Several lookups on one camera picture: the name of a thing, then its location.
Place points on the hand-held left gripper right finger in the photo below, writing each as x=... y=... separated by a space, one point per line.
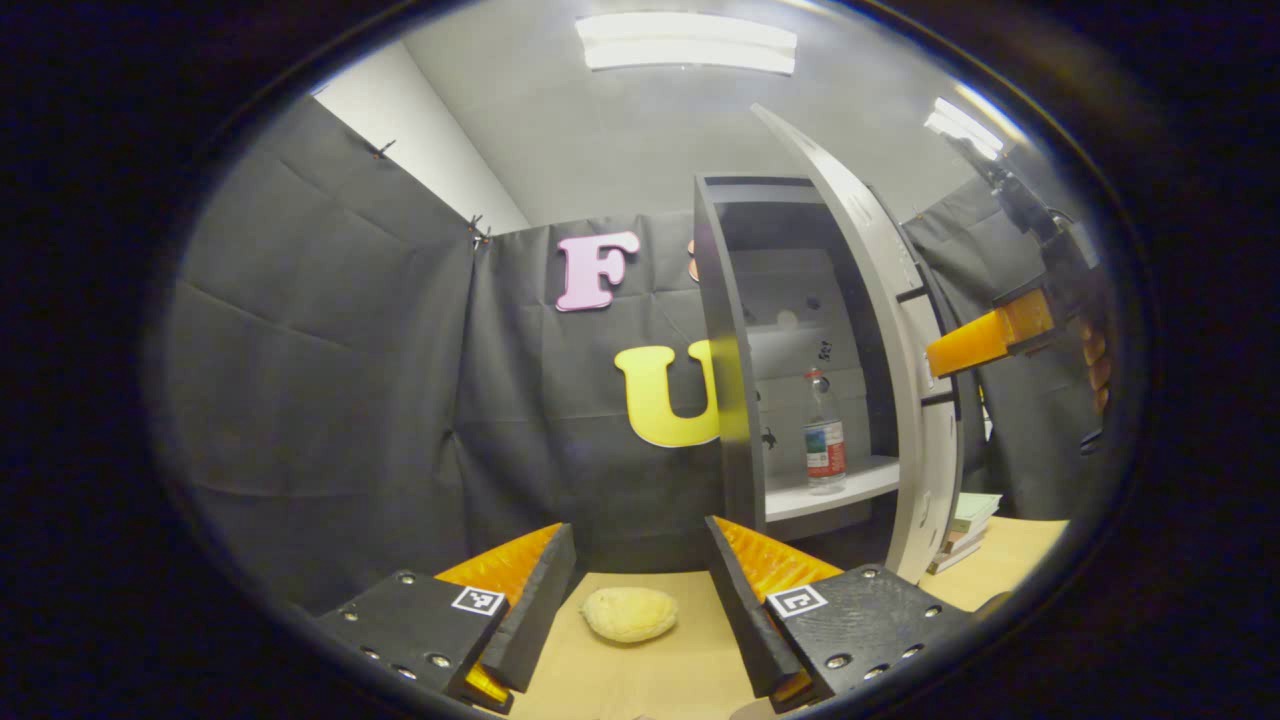
x=745 y=620

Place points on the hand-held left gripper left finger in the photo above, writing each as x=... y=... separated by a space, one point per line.
x=535 y=620

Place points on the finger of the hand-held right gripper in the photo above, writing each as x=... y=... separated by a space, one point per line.
x=985 y=340

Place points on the grey cabinet door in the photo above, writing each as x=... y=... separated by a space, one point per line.
x=920 y=480

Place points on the clear plastic bottle red label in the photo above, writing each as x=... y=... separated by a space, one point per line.
x=825 y=450

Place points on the white cabinet shelf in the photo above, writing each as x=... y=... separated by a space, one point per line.
x=830 y=490

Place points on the pale yellow oval lump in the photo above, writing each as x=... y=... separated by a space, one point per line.
x=630 y=613

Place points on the green book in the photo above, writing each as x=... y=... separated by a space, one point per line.
x=978 y=510

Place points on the brown book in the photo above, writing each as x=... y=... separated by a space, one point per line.
x=965 y=540

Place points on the black backdrop cloth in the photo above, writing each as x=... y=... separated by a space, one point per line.
x=330 y=400

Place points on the small black cloth clip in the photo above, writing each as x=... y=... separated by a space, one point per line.
x=381 y=150
x=479 y=232

